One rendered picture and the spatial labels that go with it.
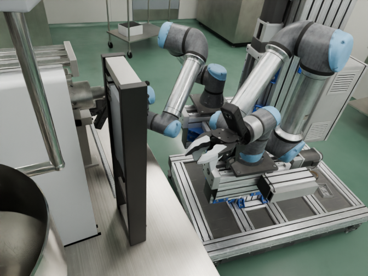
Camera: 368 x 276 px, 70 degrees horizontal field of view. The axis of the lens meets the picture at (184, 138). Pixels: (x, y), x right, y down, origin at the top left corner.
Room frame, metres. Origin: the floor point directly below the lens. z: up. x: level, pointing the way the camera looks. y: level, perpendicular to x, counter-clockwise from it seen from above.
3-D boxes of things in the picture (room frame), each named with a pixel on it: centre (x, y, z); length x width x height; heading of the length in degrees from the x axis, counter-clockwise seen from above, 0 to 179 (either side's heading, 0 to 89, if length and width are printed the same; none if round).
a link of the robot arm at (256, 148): (0.71, -0.22, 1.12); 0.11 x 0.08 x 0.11; 47
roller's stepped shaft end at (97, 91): (0.56, 0.21, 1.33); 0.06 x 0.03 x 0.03; 120
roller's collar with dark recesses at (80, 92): (0.53, 0.26, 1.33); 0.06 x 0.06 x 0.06; 30
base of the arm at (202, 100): (1.44, -0.14, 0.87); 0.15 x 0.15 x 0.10
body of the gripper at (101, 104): (0.85, 0.34, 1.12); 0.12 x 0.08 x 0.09; 120
